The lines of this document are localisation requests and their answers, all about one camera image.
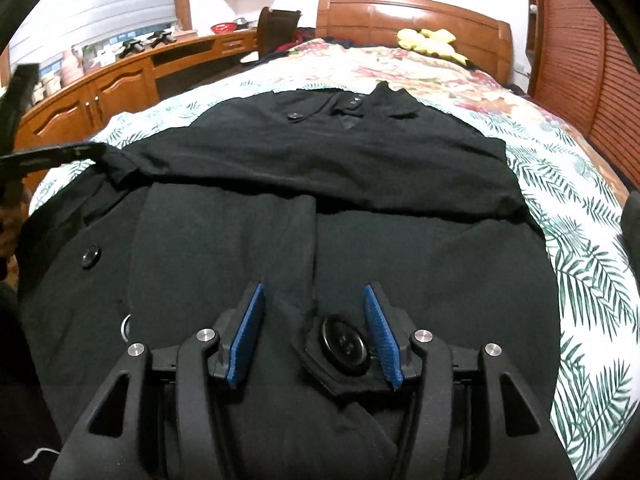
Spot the dark wooden chair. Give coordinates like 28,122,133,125
241,6,302,64

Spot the grey window blind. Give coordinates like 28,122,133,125
9,0,176,66

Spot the black button coat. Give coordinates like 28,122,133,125
17,84,560,479

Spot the pink vase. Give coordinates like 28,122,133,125
61,49,84,88

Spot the black stand on desk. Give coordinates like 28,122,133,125
146,30,176,49
117,39,145,60

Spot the wooden headboard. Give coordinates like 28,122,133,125
316,0,513,84

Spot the yellow plush toy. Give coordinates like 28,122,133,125
396,28,468,66

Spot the red bowl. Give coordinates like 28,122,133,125
210,22,238,35

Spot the wooden louvered wardrobe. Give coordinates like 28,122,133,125
527,0,639,188

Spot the floral leaf bedspread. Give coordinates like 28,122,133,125
29,40,639,479

